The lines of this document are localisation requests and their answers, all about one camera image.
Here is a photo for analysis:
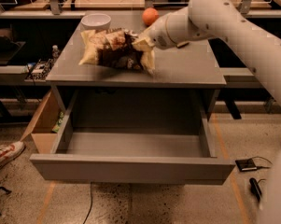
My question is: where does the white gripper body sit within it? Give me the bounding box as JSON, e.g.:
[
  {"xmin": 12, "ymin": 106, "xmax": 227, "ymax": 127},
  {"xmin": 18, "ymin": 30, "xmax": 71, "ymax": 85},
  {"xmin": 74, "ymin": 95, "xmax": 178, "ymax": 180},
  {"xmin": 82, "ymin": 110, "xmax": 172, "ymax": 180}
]
[{"xmin": 144, "ymin": 18, "xmax": 172, "ymax": 49}]

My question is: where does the black cable on floor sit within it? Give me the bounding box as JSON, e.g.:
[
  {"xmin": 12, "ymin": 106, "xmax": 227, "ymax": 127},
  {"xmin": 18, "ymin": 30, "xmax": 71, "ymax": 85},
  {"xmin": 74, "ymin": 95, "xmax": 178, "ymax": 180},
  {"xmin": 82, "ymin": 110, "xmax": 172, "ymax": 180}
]
[{"xmin": 250, "ymin": 128, "xmax": 281, "ymax": 185}]

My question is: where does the brown chip bag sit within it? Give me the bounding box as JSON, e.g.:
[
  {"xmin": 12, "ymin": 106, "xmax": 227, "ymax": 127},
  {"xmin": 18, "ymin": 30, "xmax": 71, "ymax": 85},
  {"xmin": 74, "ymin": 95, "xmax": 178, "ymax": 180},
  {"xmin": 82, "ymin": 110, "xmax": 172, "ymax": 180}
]
[{"xmin": 79, "ymin": 28, "xmax": 155, "ymax": 73}]

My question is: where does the black handle tool on floor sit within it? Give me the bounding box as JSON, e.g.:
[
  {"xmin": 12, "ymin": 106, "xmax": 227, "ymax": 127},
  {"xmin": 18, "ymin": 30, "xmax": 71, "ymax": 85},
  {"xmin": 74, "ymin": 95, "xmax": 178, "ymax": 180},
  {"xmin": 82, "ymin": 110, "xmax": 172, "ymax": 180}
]
[{"xmin": 249, "ymin": 177, "xmax": 262, "ymax": 201}]

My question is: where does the grey open drawer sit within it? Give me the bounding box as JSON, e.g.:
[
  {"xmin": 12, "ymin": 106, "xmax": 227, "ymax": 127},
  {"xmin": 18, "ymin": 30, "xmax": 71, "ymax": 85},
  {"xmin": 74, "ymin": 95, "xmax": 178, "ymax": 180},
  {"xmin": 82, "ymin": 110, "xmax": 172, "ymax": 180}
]
[{"xmin": 30, "ymin": 89, "xmax": 234, "ymax": 185}]

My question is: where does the black cable under drawer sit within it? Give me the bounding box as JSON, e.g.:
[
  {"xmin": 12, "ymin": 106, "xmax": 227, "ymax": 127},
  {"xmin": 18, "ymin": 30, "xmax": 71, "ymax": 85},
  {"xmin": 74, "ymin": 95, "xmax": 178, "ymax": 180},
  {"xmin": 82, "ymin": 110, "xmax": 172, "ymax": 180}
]
[{"xmin": 82, "ymin": 182, "xmax": 94, "ymax": 224}]

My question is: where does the small plastic bottle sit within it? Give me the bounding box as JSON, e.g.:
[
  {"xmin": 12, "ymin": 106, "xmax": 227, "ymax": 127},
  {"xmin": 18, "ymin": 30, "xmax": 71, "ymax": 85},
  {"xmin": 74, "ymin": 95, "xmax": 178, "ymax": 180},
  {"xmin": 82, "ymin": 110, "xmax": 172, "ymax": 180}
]
[{"xmin": 52, "ymin": 45, "xmax": 60, "ymax": 62}]

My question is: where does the tray of small parts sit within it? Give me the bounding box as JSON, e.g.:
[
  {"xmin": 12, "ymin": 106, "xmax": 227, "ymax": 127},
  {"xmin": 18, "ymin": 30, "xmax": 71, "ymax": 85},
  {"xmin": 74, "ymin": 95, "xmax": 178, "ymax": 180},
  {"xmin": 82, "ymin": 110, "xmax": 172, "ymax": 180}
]
[{"xmin": 26, "ymin": 59, "xmax": 54, "ymax": 80}]

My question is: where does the black small device on floor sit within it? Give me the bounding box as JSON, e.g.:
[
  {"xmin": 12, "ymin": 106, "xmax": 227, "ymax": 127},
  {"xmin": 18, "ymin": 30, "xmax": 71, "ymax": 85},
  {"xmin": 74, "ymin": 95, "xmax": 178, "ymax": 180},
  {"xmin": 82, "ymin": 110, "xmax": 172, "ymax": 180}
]
[{"xmin": 235, "ymin": 159, "xmax": 257, "ymax": 172}]

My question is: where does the grey counter cabinet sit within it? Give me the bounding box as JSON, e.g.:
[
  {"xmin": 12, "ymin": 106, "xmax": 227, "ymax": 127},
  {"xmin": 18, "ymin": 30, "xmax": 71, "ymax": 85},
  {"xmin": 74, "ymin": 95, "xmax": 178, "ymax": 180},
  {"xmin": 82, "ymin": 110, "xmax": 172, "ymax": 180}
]
[{"xmin": 46, "ymin": 25, "xmax": 226, "ymax": 114}]

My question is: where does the white red sneaker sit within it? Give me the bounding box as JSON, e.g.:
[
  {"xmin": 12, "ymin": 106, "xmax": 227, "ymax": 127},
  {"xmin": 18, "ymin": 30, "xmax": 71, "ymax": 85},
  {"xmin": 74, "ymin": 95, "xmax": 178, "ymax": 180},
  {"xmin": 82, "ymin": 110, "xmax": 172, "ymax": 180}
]
[{"xmin": 0, "ymin": 141, "xmax": 25, "ymax": 169}]

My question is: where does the green packet in box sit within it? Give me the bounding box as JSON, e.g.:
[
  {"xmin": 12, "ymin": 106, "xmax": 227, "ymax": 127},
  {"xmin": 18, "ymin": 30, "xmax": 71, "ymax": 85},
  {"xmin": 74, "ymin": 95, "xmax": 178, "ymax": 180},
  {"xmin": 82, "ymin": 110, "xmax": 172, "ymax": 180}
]
[{"xmin": 51, "ymin": 111, "xmax": 64, "ymax": 133}]

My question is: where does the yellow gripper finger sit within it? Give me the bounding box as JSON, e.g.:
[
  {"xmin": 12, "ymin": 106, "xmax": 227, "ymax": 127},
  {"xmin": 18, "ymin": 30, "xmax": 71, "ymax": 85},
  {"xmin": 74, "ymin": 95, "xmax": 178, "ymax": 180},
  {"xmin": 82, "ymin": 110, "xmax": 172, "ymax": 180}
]
[{"xmin": 132, "ymin": 36, "xmax": 154, "ymax": 51}]

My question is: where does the cardboard box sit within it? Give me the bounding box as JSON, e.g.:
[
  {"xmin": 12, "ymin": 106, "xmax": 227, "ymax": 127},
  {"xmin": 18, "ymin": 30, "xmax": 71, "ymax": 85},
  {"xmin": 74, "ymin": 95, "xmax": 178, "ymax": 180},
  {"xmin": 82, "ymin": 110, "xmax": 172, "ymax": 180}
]
[{"xmin": 21, "ymin": 91, "xmax": 61, "ymax": 154}]

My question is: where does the white ceramic bowl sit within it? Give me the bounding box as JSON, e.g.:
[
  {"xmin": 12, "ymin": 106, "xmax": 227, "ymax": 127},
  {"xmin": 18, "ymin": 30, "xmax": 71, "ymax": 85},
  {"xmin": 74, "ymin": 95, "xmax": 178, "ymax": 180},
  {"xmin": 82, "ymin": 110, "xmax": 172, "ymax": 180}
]
[{"xmin": 81, "ymin": 13, "xmax": 111, "ymax": 30}]

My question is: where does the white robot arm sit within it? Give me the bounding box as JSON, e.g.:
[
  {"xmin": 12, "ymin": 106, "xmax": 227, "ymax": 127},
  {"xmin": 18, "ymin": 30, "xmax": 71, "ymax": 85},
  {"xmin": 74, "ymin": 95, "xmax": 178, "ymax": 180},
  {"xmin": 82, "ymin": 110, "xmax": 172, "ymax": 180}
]
[{"xmin": 139, "ymin": 0, "xmax": 281, "ymax": 224}]

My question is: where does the orange fruit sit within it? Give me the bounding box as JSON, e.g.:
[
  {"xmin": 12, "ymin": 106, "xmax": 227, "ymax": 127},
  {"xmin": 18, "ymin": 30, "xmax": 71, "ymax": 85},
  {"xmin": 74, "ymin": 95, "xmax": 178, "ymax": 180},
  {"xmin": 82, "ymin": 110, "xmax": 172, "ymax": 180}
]
[{"xmin": 142, "ymin": 7, "xmax": 159, "ymax": 26}]

